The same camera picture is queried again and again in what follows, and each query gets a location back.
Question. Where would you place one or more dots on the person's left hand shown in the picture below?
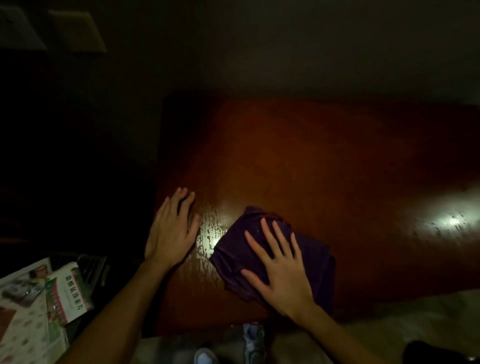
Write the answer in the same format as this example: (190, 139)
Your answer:
(169, 240)

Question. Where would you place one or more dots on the person's right hand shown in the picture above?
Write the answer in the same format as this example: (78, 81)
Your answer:
(287, 279)

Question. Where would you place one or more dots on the person's left little finger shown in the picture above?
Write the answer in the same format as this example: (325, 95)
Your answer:
(156, 221)

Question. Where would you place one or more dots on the person's right thumb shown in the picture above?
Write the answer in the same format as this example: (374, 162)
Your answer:
(255, 281)

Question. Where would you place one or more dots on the person's left middle finger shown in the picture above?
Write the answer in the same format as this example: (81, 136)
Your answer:
(177, 204)

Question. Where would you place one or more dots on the person's left thumb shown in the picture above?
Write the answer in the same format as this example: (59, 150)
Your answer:
(195, 228)

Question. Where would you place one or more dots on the person's right middle finger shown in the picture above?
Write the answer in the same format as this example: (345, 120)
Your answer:
(272, 240)

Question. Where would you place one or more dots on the person's right little finger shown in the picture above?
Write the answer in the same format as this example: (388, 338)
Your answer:
(296, 248)

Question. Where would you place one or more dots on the purple cloth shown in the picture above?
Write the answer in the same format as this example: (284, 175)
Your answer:
(232, 255)

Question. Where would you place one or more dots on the person's right forearm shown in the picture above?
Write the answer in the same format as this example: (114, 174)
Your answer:
(337, 341)

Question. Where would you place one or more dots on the person's left forearm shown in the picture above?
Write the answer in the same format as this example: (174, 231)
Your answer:
(116, 322)

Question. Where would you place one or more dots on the blue and white shoe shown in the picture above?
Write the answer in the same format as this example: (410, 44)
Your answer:
(255, 343)
(205, 357)

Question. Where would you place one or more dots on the dark basket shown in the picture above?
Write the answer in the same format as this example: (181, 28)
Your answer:
(93, 268)

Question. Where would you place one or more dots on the green and white box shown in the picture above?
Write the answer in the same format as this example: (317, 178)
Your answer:
(69, 296)

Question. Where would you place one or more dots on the printed paper leaflet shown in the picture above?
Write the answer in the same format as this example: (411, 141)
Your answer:
(22, 285)

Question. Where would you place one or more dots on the black object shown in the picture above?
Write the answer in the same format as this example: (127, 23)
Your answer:
(438, 354)

